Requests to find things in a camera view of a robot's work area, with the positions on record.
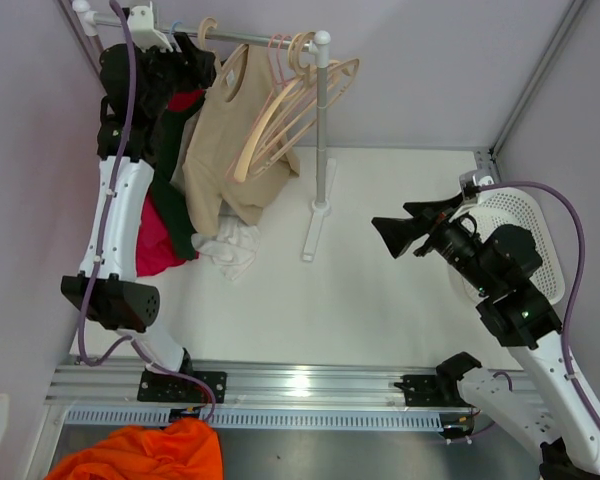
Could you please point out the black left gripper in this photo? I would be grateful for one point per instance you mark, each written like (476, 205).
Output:
(197, 74)

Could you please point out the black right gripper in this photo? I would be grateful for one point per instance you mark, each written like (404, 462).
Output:
(399, 232)

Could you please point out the beige t shirt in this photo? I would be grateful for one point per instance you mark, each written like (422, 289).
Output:
(226, 119)

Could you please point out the beige wooden hanger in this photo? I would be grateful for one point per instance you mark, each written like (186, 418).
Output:
(207, 30)

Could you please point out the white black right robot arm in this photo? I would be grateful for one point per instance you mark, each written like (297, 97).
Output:
(564, 438)

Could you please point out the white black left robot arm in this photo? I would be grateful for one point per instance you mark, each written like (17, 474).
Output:
(106, 290)

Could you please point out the green white raglan shirt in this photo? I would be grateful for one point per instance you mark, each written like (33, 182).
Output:
(234, 248)

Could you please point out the pink plastic hanger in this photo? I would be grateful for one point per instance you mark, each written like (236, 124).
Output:
(280, 65)

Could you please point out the beige empty hanger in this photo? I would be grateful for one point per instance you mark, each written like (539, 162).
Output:
(290, 115)

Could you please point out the red t shirt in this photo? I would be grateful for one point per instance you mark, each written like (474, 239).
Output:
(164, 236)

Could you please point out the white perforated laundry basket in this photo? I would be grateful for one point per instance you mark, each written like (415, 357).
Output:
(510, 214)

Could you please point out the white clothes rack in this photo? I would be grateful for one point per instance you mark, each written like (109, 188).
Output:
(318, 45)

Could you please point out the orange cloth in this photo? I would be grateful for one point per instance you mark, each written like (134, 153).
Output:
(186, 449)

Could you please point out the blue wire hanger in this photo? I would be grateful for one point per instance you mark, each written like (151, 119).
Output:
(176, 30)

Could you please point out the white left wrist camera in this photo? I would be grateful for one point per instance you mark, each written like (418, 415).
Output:
(144, 30)

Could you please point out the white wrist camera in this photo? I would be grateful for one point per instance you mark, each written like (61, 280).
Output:
(471, 182)
(144, 30)

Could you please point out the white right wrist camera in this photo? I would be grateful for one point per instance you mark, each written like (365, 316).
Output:
(471, 182)

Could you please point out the aluminium corner frame post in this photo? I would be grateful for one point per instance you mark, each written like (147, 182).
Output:
(486, 157)

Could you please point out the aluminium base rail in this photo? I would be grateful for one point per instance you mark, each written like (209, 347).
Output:
(251, 396)

